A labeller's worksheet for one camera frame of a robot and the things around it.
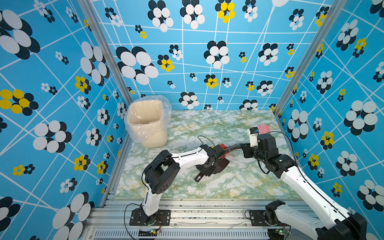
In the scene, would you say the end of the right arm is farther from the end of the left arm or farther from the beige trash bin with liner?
the beige trash bin with liner

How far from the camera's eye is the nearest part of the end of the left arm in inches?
25.7

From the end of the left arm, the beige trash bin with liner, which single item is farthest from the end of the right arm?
the beige trash bin with liner
